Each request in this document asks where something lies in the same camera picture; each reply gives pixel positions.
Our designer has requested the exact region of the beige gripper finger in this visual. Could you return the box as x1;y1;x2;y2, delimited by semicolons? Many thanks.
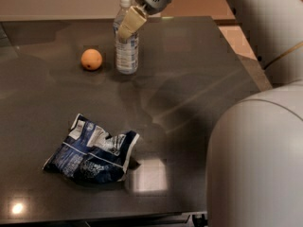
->
118;6;148;40

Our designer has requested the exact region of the clear blue-label plastic bottle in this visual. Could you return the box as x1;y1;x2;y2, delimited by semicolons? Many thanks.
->
113;0;139;75

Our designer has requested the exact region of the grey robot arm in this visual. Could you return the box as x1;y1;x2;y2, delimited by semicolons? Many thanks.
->
192;0;303;227

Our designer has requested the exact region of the orange fruit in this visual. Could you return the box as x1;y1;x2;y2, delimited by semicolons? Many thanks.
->
80;49;103;71

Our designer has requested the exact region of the crumpled blue chip bag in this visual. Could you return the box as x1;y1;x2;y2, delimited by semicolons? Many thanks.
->
44;113;139;183

